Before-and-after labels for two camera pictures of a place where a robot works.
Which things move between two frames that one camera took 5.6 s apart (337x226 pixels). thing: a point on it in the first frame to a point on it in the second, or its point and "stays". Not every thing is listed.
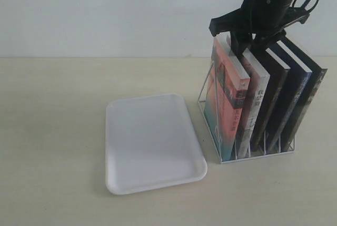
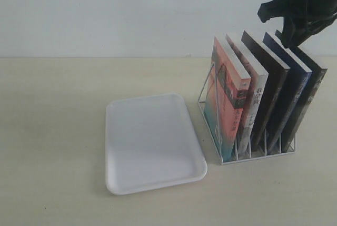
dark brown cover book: [278, 73] stays
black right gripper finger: [240, 40] to [293, 34]
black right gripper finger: [233, 21] to [279, 7]
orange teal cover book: [228, 89] stays
